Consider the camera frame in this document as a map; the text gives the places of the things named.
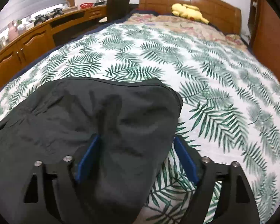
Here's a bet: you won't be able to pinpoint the black zip jacket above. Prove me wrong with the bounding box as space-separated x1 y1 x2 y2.
0 77 183 223

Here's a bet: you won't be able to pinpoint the palm leaf print bedspread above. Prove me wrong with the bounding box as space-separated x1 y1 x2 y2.
0 23 280 223

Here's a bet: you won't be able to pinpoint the wooden desk cabinet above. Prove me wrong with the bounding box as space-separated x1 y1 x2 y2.
0 5 107 89

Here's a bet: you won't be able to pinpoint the pink vase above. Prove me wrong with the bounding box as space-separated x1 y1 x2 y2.
8 20 18 42

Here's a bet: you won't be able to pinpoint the floral quilt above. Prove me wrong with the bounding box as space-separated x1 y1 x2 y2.
125 13 248 51

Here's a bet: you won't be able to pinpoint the wooden louvered wardrobe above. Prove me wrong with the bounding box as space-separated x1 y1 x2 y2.
248 0 280 82

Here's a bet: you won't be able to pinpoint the spare black gripper on desk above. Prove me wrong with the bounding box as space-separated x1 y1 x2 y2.
34 8 64 26

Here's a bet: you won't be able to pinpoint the wooden headboard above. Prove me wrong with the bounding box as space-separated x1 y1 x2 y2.
139 0 242 35

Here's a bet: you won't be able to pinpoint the yellow plush toy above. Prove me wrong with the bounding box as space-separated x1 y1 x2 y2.
171 4 209 24

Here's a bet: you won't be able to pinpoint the red basket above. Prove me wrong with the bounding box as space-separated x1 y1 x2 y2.
79 3 94 9

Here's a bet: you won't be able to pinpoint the dark desk chair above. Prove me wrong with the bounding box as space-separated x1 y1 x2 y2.
99 0 130 23

